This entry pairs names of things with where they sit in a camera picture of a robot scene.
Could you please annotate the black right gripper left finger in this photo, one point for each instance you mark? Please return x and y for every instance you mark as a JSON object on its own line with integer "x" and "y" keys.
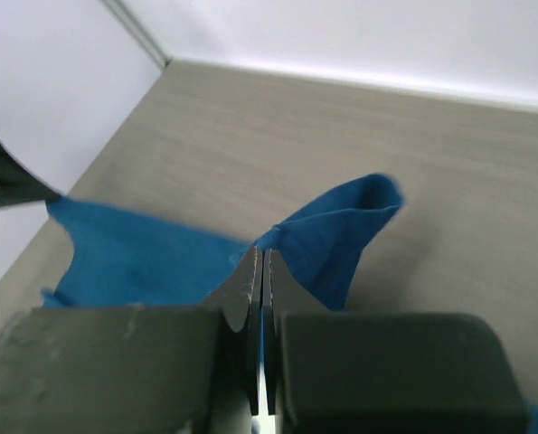
{"x": 175, "y": 369}

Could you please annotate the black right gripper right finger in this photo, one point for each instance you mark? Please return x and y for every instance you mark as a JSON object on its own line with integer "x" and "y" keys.
{"x": 347, "y": 372}

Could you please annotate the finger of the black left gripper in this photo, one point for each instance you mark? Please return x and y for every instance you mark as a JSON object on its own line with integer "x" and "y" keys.
{"x": 19, "y": 186}

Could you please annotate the blue printed t-shirt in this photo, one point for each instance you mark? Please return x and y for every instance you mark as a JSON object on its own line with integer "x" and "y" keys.
{"x": 126, "y": 259}

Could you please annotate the left aluminium frame post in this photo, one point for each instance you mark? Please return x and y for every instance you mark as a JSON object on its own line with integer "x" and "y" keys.
{"x": 138, "y": 31}

